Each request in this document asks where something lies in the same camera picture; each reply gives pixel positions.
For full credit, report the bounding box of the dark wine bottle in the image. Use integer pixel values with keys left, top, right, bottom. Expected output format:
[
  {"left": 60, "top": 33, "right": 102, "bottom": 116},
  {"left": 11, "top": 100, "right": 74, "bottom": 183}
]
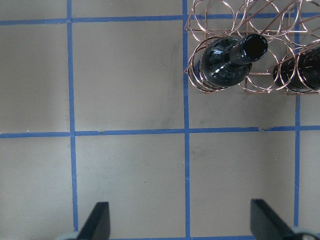
[
  {"left": 272, "top": 40, "right": 320, "bottom": 93},
  {"left": 198, "top": 34, "right": 268, "bottom": 88}
]

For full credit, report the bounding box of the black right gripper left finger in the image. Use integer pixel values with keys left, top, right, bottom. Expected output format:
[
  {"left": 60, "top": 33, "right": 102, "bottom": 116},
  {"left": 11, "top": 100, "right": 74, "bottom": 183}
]
[{"left": 77, "top": 202, "right": 111, "bottom": 240}]

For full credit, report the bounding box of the copper wire bottle basket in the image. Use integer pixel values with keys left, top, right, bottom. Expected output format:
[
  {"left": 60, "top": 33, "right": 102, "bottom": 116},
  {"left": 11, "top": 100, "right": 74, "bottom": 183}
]
[{"left": 184, "top": 0, "right": 320, "bottom": 95}]

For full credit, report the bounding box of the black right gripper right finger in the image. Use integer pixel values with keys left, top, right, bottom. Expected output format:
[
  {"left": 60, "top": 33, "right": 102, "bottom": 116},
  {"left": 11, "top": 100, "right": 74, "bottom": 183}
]
[{"left": 250, "top": 199, "right": 299, "bottom": 240}]

